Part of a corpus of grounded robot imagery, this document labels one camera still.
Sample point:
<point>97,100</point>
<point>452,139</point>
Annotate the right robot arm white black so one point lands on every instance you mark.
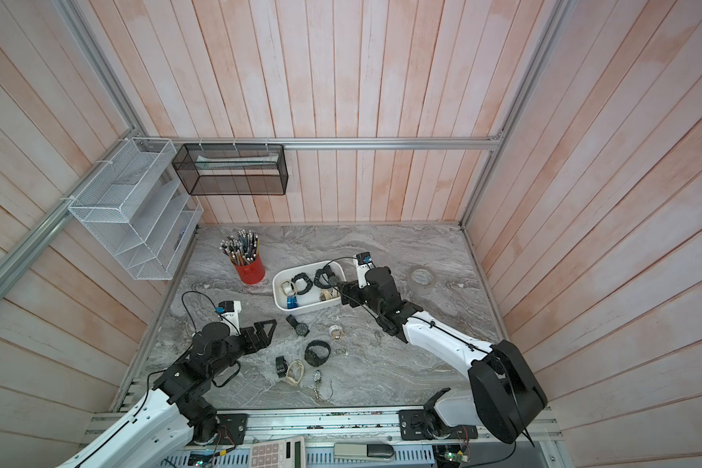
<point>504,395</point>

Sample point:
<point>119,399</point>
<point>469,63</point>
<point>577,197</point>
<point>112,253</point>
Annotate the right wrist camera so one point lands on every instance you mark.
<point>363,264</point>

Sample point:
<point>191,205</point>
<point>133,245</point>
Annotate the cream gold watch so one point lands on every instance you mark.
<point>329,294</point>

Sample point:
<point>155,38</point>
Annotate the black chunky watch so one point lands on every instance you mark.
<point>323,278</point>
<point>304,283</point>

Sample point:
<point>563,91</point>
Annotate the silver rose gold watch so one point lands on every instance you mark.
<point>336,332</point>

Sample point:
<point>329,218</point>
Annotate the aluminium rail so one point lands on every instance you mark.
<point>14,265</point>
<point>440,143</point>

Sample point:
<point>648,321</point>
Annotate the large black digital watch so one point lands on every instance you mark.
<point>317,352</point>

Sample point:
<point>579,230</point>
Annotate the black mesh basket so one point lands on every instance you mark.
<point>232,169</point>

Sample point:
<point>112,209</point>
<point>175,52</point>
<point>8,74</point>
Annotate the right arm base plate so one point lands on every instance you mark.
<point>423,425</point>

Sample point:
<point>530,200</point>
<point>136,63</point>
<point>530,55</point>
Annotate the grey black stapler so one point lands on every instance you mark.
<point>365,452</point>

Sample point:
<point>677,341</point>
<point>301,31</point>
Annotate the aluminium front frame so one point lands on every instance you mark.
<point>394,425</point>

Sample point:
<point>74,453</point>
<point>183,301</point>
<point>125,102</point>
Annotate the red pencil cup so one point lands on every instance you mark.
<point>252,272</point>

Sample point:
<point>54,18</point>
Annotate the silver chain pocket watch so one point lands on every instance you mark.
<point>319,385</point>

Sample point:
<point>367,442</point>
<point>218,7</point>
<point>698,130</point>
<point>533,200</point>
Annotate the white calculator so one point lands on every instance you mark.
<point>286,453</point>

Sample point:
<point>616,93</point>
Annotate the small black strap watch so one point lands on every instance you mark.
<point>281,367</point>

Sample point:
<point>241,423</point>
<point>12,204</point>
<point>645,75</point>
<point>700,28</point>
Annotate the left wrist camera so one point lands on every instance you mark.
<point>228,311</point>

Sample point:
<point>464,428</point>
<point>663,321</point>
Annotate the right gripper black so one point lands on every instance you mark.
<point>351,290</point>

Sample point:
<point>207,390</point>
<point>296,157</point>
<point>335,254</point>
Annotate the black analog watch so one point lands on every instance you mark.
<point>300,328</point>

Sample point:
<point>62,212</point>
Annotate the black watch green dial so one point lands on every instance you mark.
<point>336,278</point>

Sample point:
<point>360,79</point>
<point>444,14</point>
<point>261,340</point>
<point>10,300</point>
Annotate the white wire mesh shelf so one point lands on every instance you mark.
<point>145,223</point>

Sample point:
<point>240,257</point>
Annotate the clear tape roll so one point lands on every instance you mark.
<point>422,277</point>

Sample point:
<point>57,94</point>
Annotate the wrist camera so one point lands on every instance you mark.
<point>228,311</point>
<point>363,264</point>

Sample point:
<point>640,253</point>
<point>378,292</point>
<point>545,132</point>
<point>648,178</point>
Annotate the aluminium rail left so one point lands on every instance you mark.
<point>14,265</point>

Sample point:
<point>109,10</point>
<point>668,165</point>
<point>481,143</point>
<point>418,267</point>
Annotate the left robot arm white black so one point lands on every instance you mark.
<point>174,411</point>

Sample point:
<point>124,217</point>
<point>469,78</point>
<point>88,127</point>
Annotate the aluminium rail back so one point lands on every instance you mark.
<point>440,143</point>

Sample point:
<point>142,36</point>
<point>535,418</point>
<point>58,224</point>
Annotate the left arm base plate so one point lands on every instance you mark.
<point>222,428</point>

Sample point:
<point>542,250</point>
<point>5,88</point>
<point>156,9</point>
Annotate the white storage box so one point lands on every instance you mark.
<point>308,302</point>

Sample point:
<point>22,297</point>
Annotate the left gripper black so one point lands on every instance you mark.
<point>264,340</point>

